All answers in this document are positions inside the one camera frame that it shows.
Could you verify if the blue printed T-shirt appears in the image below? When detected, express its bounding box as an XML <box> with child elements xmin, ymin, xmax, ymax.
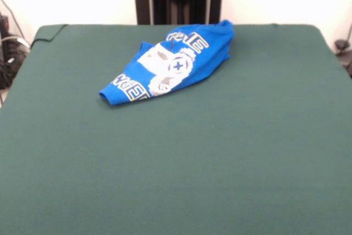
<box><xmin>98</xmin><ymin>19</ymin><xmax>235</xmax><ymax>107</ymax></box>

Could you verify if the black cable plug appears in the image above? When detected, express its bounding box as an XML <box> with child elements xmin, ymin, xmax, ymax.
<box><xmin>334</xmin><ymin>23</ymin><xmax>352</xmax><ymax>79</ymax></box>

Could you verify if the dark green table cloth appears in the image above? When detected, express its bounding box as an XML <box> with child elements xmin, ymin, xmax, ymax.
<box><xmin>0</xmin><ymin>23</ymin><xmax>352</xmax><ymax>235</ymax></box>

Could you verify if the black and white cable bundle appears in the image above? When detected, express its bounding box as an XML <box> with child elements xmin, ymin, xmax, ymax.
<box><xmin>0</xmin><ymin>0</ymin><xmax>31</xmax><ymax>106</ymax></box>

